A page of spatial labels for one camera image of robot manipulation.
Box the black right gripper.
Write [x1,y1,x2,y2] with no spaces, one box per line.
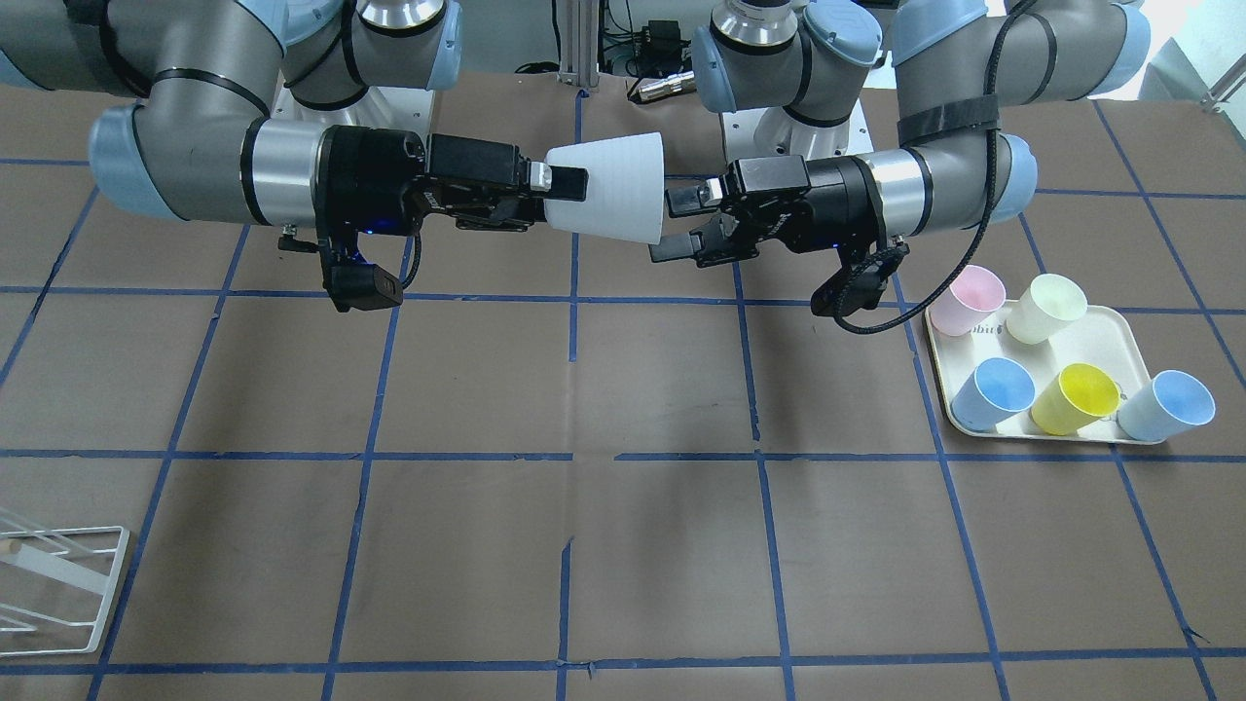
[314,126,589,237]

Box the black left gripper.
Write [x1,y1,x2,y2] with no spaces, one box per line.
[649,156,885,266]

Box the pale grey plastic cup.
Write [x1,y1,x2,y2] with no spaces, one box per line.
[545,132,664,244]

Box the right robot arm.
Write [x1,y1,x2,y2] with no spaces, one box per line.
[2,1,589,237]

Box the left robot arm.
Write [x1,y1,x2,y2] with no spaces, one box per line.
[650,1,1153,268]

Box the pink plastic cup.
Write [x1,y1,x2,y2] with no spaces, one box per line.
[930,265,1007,337]

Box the pale green plastic cup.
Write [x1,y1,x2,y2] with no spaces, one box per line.
[1006,274,1087,345]

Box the yellow plastic cup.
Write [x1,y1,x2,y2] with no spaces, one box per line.
[1030,362,1121,436]

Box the light blue plastic cup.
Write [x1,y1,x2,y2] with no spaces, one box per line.
[1118,369,1219,442]

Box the silver metal connector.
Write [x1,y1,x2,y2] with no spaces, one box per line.
[627,70,697,105]

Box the cream plastic tray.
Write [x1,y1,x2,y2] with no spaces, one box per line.
[925,298,1169,446]

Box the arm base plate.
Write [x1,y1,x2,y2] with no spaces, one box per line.
[719,103,875,163]
[273,86,437,141]

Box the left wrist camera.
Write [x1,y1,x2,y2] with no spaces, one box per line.
[810,242,910,316]

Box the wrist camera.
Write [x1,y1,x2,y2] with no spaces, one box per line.
[277,225,417,314]
[810,242,910,316]

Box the aluminium frame post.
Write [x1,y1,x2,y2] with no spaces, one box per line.
[554,0,602,92]

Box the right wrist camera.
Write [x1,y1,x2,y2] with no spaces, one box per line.
[277,225,417,314]

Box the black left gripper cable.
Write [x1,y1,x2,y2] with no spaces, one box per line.
[837,0,1043,337]

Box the white wire cup rack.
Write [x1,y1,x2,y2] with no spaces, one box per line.
[1,507,130,657]

